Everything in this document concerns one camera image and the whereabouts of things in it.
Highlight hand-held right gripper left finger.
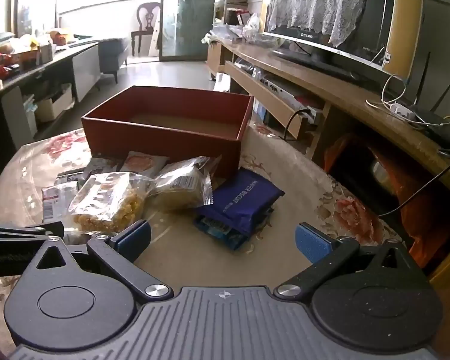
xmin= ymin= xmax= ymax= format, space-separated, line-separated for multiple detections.
xmin=22 ymin=220 xmax=173 ymax=303

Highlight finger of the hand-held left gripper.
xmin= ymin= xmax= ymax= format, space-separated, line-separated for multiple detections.
xmin=0 ymin=221 xmax=65 ymax=241

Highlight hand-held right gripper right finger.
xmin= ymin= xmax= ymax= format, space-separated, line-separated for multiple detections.
xmin=274 ymin=222 xmax=428 ymax=302

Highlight clear packet of yellow snacks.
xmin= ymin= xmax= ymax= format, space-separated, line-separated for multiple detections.
xmin=67 ymin=172 xmax=147 ymax=233

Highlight white packet with red label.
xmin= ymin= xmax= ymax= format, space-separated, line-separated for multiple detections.
xmin=41 ymin=181 xmax=79 ymax=221

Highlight clear packet of pale cake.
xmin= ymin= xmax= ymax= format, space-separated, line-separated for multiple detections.
xmin=148 ymin=155 xmax=223 ymax=211

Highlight white packet with orange print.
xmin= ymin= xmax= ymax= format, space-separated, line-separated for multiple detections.
xmin=120 ymin=151 xmax=170 ymax=178

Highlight light blue snack packet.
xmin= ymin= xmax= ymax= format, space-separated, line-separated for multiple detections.
xmin=193 ymin=206 xmax=274 ymax=252

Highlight dark blue wafer biscuit packet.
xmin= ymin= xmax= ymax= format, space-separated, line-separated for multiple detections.
xmin=194 ymin=168 xmax=286 ymax=235

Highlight red cardboard box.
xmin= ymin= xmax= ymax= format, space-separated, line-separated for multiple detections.
xmin=81 ymin=85 xmax=254 ymax=179

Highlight floral tablecloth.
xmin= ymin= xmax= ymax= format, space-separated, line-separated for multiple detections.
xmin=0 ymin=125 xmax=411 ymax=349

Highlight orange plastic bag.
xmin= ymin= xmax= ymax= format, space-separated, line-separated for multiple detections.
xmin=322 ymin=135 xmax=450 ymax=267

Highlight white storage box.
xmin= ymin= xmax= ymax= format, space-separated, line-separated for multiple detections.
xmin=35 ymin=84 xmax=76 ymax=122

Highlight red flat object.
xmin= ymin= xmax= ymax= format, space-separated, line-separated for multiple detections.
xmin=296 ymin=95 xmax=327 ymax=107

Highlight wooden television cabinet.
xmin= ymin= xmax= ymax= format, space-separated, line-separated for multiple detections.
xmin=206 ymin=37 xmax=450 ymax=203

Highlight white media player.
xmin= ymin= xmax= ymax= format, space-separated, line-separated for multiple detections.
xmin=259 ymin=75 xmax=323 ymax=124

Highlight white power strip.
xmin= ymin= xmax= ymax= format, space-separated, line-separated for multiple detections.
xmin=388 ymin=101 xmax=421 ymax=122

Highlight long dark side table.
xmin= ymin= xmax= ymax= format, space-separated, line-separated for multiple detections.
xmin=0 ymin=39 xmax=101 ymax=151

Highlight black router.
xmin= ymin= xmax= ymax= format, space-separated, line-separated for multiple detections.
xmin=412 ymin=50 xmax=450 ymax=137

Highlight white paper bag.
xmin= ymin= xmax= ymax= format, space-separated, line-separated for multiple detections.
xmin=212 ymin=73 xmax=231 ymax=92

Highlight grey upholstered sofa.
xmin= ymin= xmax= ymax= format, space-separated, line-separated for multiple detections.
xmin=97 ymin=37 xmax=130 ymax=83

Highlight curved television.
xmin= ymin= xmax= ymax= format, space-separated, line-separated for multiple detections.
xmin=262 ymin=0 xmax=398 ymax=83

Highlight dark wooden chair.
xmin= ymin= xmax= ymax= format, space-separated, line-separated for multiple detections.
xmin=130 ymin=2 xmax=162 ymax=57

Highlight clear plastic bag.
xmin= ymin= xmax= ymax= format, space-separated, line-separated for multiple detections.
xmin=244 ymin=13 xmax=265 ymax=44

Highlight glass sliding door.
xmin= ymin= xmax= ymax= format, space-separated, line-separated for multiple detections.
xmin=159 ymin=0 xmax=220 ymax=61

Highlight white lace cloth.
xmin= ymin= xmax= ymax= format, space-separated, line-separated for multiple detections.
xmin=266 ymin=0 xmax=372 ymax=47

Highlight black device cable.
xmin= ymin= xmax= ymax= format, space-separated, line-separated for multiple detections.
xmin=285 ymin=109 xmax=312 ymax=139

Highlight black power cable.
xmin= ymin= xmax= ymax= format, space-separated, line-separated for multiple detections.
xmin=379 ymin=150 xmax=450 ymax=218

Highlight white cables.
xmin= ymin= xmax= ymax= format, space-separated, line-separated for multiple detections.
xmin=365 ymin=75 xmax=409 ymax=117

